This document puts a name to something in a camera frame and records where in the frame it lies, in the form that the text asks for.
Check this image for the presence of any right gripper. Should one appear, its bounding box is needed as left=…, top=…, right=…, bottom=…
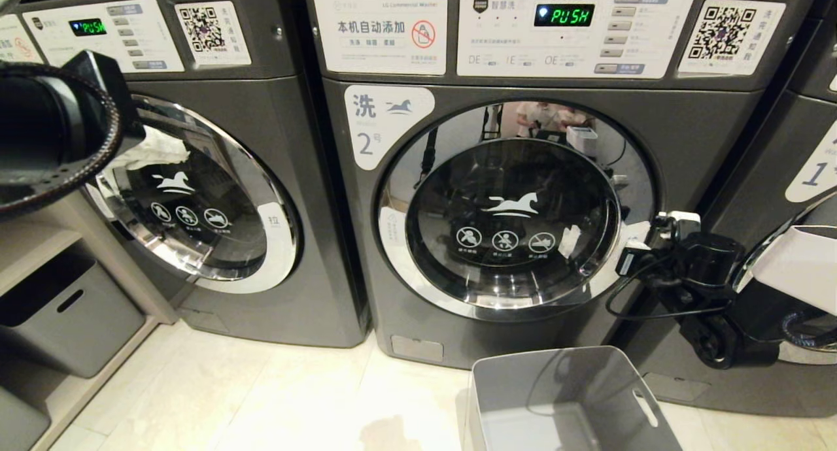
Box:
left=615, top=238, right=685, bottom=290

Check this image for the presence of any white washer number sticker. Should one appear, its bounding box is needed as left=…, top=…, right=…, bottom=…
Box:
left=344, top=84, right=436, bottom=172
left=784, top=120, right=837, bottom=204

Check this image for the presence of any round chrome washer door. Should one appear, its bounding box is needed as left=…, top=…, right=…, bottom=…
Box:
left=84, top=94, right=302, bottom=295
left=375, top=99, right=658, bottom=322
left=731, top=195, right=837, bottom=367

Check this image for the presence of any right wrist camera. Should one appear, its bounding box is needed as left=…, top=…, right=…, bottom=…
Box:
left=653, top=210, right=702, bottom=246

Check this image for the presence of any white cloth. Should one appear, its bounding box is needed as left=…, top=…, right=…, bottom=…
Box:
left=112, top=125, right=191, bottom=172

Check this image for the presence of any grey storage bin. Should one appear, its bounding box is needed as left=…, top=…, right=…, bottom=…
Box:
left=0, top=250, right=146, bottom=379
left=0, top=386, right=52, bottom=451

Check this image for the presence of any beige wooden shelf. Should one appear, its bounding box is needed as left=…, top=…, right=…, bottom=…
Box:
left=0, top=190, right=179, bottom=451

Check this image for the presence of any grey front-load washer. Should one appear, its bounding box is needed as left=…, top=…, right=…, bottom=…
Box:
left=303, top=0, right=819, bottom=371
left=608, top=0, right=837, bottom=418
left=0, top=0, right=371, bottom=349

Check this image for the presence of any white notice sticker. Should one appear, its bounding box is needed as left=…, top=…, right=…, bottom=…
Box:
left=312, top=0, right=449, bottom=76

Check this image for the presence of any black cable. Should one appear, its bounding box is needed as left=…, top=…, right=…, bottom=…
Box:
left=605, top=255, right=734, bottom=322

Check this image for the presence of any white control panel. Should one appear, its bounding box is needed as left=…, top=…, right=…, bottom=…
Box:
left=456, top=0, right=698, bottom=80
left=22, top=0, right=186, bottom=74

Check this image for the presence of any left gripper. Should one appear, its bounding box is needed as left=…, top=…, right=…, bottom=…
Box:
left=61, top=49, right=146, bottom=155

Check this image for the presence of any grey plastic laundry basket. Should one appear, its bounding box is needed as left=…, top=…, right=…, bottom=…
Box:
left=465, top=345, right=685, bottom=451

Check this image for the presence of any white code sticker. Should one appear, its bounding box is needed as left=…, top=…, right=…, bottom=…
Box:
left=677, top=0, right=787, bottom=76
left=174, top=0, right=253, bottom=67

